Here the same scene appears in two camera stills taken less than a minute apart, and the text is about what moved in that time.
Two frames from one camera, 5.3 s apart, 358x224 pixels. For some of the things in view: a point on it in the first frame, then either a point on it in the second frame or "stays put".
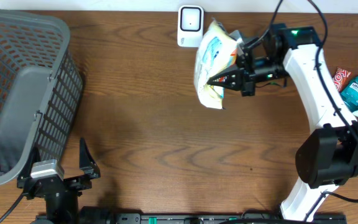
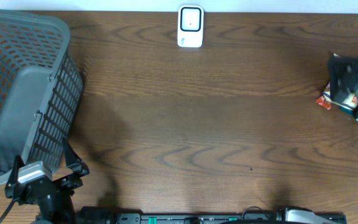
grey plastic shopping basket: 30,86 stays put
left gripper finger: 26,173 → 18,163
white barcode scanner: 191,25 stays put
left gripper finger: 87,163 → 74,163
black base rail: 225,218 stays put
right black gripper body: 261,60 → 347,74
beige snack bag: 216,51 → 350,101
